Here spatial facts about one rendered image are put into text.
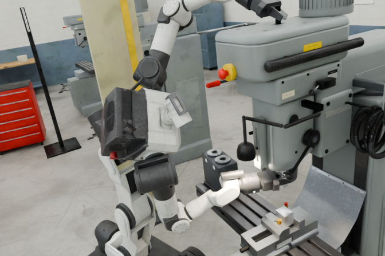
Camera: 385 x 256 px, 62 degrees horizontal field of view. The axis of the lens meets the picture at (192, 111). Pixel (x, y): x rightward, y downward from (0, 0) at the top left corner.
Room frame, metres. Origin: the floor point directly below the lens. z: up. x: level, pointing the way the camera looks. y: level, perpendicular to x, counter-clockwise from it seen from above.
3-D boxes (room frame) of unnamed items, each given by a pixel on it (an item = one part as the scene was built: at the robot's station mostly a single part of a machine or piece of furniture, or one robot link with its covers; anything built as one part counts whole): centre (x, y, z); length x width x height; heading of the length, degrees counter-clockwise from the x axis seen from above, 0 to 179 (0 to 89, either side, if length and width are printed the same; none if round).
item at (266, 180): (1.17, -0.26, 1.24); 0.13 x 0.12 x 0.10; 4
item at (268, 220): (1.14, -0.30, 1.02); 0.12 x 0.06 x 0.04; 24
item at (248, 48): (1.19, -0.36, 1.81); 0.47 x 0.26 x 0.16; 117
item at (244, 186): (1.17, -0.14, 1.25); 0.11 x 0.11 x 0.11; 4
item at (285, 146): (1.18, -0.35, 1.47); 0.21 x 0.19 x 0.32; 27
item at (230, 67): (1.07, -0.14, 1.76); 0.06 x 0.02 x 0.06; 27
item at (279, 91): (1.20, -0.39, 1.68); 0.34 x 0.24 x 0.10; 117
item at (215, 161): (1.64, -0.12, 1.03); 0.22 x 0.12 x 0.20; 21
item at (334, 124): (1.27, -0.52, 1.47); 0.24 x 0.19 x 0.26; 27
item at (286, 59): (1.06, -0.44, 1.79); 0.45 x 0.04 x 0.04; 117
